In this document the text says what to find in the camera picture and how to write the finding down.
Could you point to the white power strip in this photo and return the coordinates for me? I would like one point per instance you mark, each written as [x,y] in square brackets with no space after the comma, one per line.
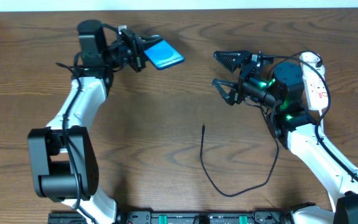
[316,94]

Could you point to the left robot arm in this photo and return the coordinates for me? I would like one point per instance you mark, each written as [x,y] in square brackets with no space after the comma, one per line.
[62,159]

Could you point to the blue smartphone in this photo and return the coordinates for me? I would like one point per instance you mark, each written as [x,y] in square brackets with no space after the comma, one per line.
[163,55]

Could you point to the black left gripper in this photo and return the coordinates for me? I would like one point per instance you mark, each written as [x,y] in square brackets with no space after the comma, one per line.
[134,54]

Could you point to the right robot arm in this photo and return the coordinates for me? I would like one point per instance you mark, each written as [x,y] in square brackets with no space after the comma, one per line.
[293,97]

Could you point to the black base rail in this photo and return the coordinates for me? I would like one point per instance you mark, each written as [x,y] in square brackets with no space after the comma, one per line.
[148,217]

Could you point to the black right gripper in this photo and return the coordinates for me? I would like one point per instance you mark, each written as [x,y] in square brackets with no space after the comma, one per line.
[241,79]

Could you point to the white USB charger plug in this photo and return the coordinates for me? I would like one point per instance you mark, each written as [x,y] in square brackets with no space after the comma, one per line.
[314,60]

